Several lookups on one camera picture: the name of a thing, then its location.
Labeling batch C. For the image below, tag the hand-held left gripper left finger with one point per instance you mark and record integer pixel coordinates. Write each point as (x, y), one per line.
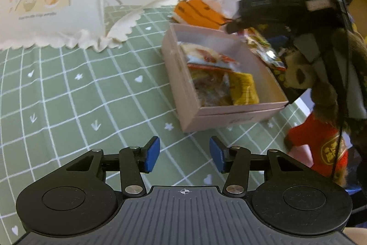
(152, 153)

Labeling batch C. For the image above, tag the green checkered tablecloth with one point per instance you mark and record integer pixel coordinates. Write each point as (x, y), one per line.
(71, 95)

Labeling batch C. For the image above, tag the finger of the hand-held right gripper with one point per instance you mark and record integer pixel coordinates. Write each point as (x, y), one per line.
(238, 26)
(279, 40)

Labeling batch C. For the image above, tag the white rice cracker packet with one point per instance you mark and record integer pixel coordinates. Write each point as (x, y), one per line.
(200, 54)

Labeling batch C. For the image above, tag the red chestnut snack packet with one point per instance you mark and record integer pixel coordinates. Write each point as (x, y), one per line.
(262, 49)

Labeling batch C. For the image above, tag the orange tissue box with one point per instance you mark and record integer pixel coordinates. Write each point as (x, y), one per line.
(197, 11)

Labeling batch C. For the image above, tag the yellow snack packet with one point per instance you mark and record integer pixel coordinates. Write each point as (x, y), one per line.
(243, 87)

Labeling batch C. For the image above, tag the pink cardboard box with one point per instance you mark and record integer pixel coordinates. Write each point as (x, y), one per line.
(183, 84)

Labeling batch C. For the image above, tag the clear packet with brown pastry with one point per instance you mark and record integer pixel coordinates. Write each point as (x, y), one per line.
(210, 87)

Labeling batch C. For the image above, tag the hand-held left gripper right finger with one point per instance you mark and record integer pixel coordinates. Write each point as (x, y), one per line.
(216, 153)

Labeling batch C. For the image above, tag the person's right forearm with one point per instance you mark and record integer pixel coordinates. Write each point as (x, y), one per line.
(329, 90)

